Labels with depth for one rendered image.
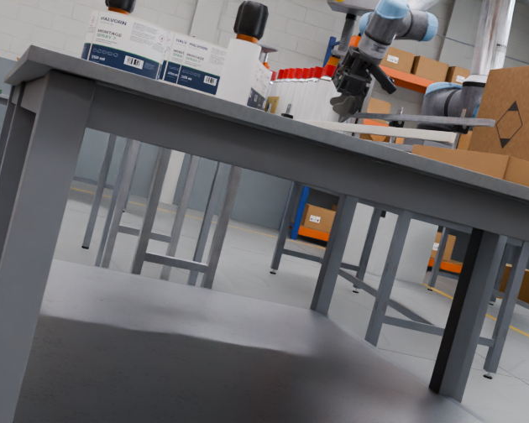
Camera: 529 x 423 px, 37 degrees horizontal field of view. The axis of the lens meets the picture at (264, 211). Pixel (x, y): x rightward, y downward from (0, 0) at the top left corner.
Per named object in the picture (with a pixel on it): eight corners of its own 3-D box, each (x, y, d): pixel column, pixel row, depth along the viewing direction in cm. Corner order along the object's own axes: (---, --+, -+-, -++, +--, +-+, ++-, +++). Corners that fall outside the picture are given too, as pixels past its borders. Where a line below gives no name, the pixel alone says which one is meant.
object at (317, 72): (291, 131, 243) (309, 65, 242) (307, 135, 244) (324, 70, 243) (298, 132, 238) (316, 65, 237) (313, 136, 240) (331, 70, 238)
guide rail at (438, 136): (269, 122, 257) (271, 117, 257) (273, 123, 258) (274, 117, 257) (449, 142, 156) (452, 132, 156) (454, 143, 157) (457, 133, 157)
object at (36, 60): (3, 82, 293) (4, 77, 293) (360, 178, 345) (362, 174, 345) (26, 60, 96) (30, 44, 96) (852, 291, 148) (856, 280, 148)
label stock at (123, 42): (124, 82, 217) (137, 30, 216) (172, 92, 204) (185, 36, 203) (62, 63, 202) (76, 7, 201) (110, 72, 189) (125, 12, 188)
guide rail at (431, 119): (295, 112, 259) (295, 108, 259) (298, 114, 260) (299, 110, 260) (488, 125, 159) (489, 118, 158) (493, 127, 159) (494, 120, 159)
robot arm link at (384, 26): (419, 9, 198) (395, 3, 193) (399, 48, 204) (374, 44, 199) (401, -6, 203) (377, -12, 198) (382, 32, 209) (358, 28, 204)
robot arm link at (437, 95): (434, 132, 245) (445, 89, 245) (468, 136, 235) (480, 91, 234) (408, 122, 238) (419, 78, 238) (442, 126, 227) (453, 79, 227)
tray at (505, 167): (407, 164, 152) (413, 143, 152) (518, 195, 161) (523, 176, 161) (502, 180, 124) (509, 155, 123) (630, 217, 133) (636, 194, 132)
